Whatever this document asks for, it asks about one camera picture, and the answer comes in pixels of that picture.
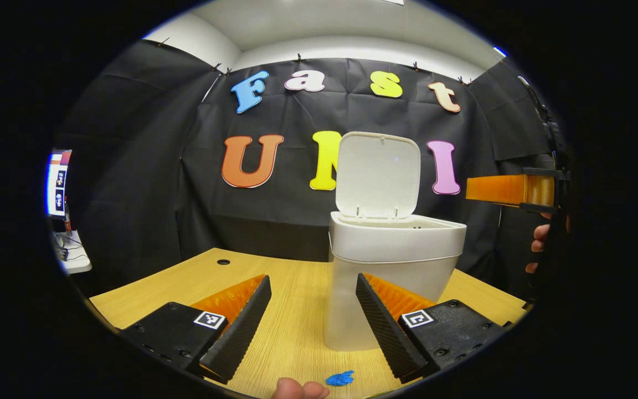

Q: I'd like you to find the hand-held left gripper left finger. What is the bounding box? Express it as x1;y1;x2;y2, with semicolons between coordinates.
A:
122;274;272;385

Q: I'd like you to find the computer monitor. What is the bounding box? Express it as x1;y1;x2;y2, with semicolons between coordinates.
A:
47;150;72;219

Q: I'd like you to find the wooden desktop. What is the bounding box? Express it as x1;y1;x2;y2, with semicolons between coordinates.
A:
89;248;529;399

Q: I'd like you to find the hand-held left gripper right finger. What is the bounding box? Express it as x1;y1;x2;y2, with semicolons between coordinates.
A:
356;273;505;384

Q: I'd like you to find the white desktop garbage bin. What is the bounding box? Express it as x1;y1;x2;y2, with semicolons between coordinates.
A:
323;131;467;351

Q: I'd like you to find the black backdrop cloth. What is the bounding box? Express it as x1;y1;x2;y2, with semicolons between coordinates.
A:
56;39;560;300

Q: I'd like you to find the white side desk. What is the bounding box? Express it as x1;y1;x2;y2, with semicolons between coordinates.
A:
50;230;92;275

